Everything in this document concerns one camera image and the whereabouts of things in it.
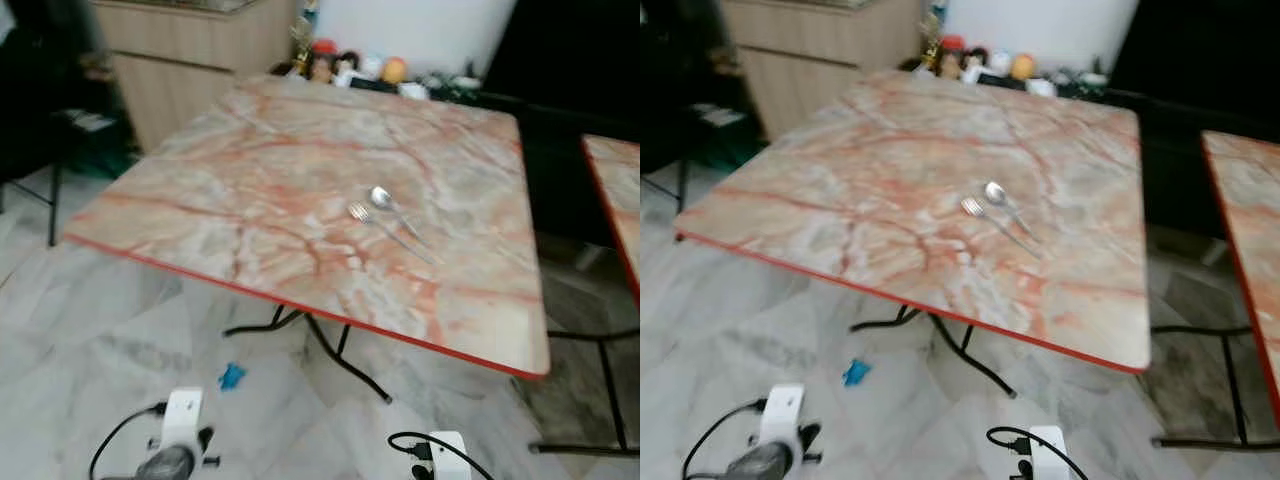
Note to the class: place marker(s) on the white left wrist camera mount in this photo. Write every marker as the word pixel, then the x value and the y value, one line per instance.
pixel 182 418
pixel 783 415

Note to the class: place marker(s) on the black hair figurine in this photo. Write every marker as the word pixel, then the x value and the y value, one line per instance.
pixel 976 64
pixel 347 68

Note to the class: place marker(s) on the black television screen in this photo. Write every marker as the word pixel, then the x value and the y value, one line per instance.
pixel 570 40
pixel 1190 45

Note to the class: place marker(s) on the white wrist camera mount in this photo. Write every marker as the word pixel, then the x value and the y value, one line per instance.
pixel 1049 452
pixel 182 418
pixel 449 455
pixel 783 415

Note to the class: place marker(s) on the gold trophy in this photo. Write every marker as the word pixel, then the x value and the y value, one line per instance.
pixel 931 40
pixel 301 45

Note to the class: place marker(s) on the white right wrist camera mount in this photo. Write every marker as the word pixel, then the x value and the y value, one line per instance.
pixel 449 455
pixel 1049 452

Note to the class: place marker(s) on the white round figurine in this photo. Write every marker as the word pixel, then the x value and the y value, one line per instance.
pixel 999 63
pixel 371 67

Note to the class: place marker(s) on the small white bowl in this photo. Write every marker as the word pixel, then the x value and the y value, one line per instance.
pixel 466 82
pixel 1094 80

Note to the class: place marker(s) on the black metal chair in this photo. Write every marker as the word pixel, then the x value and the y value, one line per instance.
pixel 690 120
pixel 55 130

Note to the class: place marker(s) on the orange round figurine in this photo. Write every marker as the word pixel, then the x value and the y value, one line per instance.
pixel 1022 67
pixel 394 70

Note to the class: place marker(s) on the small blue floor object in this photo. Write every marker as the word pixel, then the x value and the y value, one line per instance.
pixel 233 377
pixel 856 372

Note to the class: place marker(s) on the silver metal fork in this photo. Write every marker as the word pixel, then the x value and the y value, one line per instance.
pixel 971 206
pixel 358 211

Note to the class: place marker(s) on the silver metal spoon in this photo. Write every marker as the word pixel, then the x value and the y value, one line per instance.
pixel 995 191
pixel 381 196

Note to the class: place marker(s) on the light wooden cabinet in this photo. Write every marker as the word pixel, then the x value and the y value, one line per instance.
pixel 820 55
pixel 200 60

